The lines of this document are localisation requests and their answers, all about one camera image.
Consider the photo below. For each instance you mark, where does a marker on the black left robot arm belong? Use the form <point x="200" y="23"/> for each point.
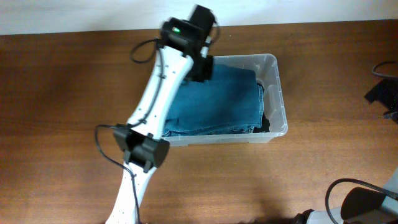
<point x="180" y="54"/>

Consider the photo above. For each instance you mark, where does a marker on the black garment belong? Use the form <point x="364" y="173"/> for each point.
<point x="265" y="124"/>

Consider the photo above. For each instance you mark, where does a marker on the clear plastic storage bin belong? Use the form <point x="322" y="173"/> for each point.
<point x="267" y="73"/>

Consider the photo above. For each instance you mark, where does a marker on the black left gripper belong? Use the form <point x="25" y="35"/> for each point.
<point x="204" y="70"/>

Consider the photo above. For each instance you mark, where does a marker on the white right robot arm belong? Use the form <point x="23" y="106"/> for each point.
<point x="366" y="203"/>

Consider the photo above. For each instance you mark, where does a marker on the dark blue jeans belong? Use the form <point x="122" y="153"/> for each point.
<point x="231" y="102"/>

